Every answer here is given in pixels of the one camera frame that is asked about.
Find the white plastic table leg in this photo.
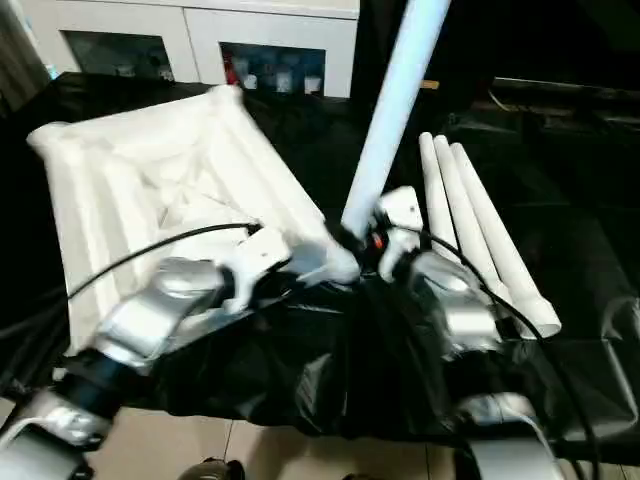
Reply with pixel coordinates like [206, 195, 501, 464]
[448, 140, 563, 339]
[417, 130, 463, 269]
[340, 0, 452, 243]
[432, 134, 513, 306]

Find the white plastic table top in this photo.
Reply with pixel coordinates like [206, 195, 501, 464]
[28, 85, 361, 353]

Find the black work mat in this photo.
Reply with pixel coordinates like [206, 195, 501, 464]
[0, 72, 640, 441]

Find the white glass-door cabinet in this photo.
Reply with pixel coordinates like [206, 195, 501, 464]
[20, 0, 361, 99]

